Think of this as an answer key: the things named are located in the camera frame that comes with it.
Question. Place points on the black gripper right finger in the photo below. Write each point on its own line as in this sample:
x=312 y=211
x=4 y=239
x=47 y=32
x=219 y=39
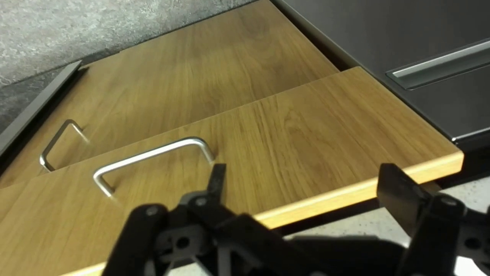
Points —
x=438 y=235

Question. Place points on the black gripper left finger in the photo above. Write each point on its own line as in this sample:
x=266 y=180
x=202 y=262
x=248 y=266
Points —
x=214 y=240

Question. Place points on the white drawer with wooden front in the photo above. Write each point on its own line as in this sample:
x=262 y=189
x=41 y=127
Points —
x=306 y=143

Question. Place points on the wooden lower drawer front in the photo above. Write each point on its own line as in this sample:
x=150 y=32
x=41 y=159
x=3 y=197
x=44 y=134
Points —
x=177 y=67

